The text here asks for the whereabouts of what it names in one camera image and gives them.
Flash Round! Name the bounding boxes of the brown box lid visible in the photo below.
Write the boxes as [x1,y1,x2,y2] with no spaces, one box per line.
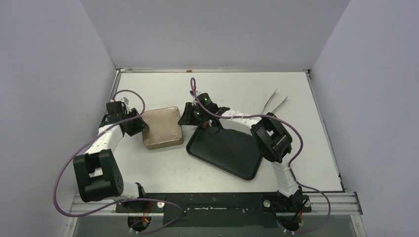
[141,106,184,141]

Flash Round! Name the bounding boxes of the metal tongs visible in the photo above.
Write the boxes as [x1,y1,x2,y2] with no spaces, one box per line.
[261,89,289,114]

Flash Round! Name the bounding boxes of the gold chocolate box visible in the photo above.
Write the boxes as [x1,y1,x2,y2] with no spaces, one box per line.
[143,139,184,150]

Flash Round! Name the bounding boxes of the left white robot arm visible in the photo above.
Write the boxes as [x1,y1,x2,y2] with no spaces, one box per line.
[73,98,149,212]

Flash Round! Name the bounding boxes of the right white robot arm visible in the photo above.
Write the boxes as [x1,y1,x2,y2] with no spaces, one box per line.
[178,92,311,212]

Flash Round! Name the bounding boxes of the black plastic tray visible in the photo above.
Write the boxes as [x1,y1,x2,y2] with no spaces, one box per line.
[186,126,262,181]

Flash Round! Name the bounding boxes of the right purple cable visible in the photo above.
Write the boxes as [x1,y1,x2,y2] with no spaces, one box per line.
[190,77,331,235]

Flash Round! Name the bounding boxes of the purple cable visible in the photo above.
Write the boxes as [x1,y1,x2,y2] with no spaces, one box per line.
[52,89,184,235]
[190,77,331,235]

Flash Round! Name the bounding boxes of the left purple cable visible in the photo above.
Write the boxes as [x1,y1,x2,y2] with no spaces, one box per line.
[52,89,184,235]

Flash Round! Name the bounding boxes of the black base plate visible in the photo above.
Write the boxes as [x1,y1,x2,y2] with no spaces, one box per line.
[116,192,312,228]

